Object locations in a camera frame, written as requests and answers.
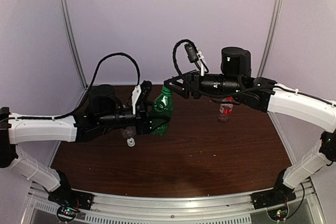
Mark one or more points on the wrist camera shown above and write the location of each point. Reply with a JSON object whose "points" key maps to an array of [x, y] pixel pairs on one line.
{"points": [[140, 95], [196, 57]]}

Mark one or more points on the green plastic bottle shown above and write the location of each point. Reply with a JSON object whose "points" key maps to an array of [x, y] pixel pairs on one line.
{"points": [[163, 105]]}

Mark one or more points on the clear bottle red cap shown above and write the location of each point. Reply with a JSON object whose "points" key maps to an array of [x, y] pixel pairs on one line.
{"points": [[225, 109]]}

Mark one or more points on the clear plastic bottle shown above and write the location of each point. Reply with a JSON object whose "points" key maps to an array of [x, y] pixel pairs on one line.
{"points": [[128, 132]]}

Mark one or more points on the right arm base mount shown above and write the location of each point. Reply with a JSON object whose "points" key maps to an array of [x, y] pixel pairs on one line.
{"points": [[275, 199]]}

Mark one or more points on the white flip bottle cap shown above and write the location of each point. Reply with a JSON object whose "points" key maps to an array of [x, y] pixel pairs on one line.
{"points": [[130, 142]]}

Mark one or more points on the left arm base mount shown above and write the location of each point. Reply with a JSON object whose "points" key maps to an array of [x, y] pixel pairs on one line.
{"points": [[70, 201]]}

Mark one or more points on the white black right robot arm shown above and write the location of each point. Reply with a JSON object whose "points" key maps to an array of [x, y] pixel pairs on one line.
{"points": [[264, 95]]}

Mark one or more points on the aluminium corner post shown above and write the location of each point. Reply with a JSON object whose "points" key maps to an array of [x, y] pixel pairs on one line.
{"points": [[276, 10]]}

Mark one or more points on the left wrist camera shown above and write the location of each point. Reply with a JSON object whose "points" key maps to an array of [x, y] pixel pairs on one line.
{"points": [[140, 95]]}

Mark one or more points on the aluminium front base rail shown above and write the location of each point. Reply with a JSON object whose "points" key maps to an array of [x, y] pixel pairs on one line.
{"points": [[232, 208]]}

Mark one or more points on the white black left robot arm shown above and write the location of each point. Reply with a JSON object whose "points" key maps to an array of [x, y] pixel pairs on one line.
{"points": [[103, 112]]}

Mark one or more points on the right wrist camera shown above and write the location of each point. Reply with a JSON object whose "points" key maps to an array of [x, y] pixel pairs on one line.
{"points": [[196, 57]]}

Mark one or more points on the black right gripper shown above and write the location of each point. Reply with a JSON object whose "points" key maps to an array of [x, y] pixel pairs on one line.
{"points": [[191, 82]]}

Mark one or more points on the left aluminium frame post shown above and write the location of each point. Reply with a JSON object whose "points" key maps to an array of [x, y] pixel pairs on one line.
{"points": [[72, 43]]}

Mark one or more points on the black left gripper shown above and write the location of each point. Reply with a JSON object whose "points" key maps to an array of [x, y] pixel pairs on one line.
{"points": [[143, 118]]}

